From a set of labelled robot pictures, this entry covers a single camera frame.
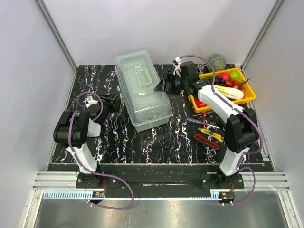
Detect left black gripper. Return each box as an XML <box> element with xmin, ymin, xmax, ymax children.
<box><xmin>97</xmin><ymin>92</ymin><xmax>123</xmax><ymax>124</ymax></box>

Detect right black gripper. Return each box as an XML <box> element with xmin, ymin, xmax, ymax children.
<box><xmin>154</xmin><ymin>71</ymin><xmax>187</xmax><ymax>97</ymax></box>

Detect clear plastic tool box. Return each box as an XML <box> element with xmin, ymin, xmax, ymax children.
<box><xmin>115</xmin><ymin>50</ymin><xmax>172</xmax><ymax>132</ymax></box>

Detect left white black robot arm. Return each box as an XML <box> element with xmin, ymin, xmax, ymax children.
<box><xmin>53</xmin><ymin>92</ymin><xmax>121</xmax><ymax>188</ymax></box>

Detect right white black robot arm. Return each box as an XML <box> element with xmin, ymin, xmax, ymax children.
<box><xmin>154</xmin><ymin>57</ymin><xmax>261</xmax><ymax>188</ymax></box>

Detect blue red screwdriver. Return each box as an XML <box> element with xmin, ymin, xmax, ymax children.
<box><xmin>186</xmin><ymin>117</ymin><xmax>219</xmax><ymax>129</ymax></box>

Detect dark purple grapes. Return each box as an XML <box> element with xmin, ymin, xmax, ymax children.
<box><xmin>208</xmin><ymin>76</ymin><xmax>227</xmax><ymax>86</ymax></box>

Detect green netted melon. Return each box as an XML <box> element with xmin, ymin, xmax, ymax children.
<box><xmin>208</xmin><ymin>54</ymin><xmax>226</xmax><ymax>71</ymax></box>

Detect red pink apple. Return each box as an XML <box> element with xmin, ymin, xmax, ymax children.
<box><xmin>218</xmin><ymin>72</ymin><xmax>230</xmax><ymax>81</ymax></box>

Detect marbled black mat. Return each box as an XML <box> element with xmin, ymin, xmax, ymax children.
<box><xmin>67</xmin><ymin>65</ymin><xmax>226</xmax><ymax>164</ymax></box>

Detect red utility knife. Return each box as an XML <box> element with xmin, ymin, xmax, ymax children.
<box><xmin>193</xmin><ymin>133</ymin><xmax>219</xmax><ymax>150</ymax></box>

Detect red cherries bunch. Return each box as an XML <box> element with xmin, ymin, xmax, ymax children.
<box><xmin>226</xmin><ymin>80</ymin><xmax>246</xmax><ymax>92</ymax></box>

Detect green apple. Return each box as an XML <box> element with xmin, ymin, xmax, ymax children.
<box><xmin>229</xmin><ymin>70</ymin><xmax>241</xmax><ymax>81</ymax></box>

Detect yellow utility knife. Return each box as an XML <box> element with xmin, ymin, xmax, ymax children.
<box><xmin>197</xmin><ymin>128</ymin><xmax>224</xmax><ymax>142</ymax></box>

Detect yellow plastic bin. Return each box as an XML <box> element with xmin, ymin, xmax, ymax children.
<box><xmin>188</xmin><ymin>68</ymin><xmax>256</xmax><ymax>113</ymax></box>

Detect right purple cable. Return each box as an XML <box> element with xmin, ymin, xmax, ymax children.
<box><xmin>179</xmin><ymin>54</ymin><xmax>264</xmax><ymax>206</ymax></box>

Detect aluminium frame rail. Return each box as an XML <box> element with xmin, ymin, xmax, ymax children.
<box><xmin>32</xmin><ymin>172</ymin><xmax>290</xmax><ymax>191</ymax></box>

